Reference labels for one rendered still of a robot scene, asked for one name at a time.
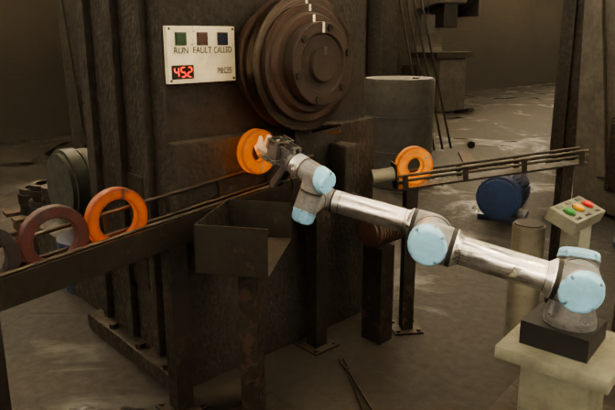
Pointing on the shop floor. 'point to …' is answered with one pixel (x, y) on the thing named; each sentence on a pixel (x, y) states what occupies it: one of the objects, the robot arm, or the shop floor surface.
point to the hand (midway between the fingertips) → (257, 145)
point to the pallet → (37, 189)
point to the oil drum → (399, 117)
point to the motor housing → (377, 280)
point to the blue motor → (503, 198)
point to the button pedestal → (577, 237)
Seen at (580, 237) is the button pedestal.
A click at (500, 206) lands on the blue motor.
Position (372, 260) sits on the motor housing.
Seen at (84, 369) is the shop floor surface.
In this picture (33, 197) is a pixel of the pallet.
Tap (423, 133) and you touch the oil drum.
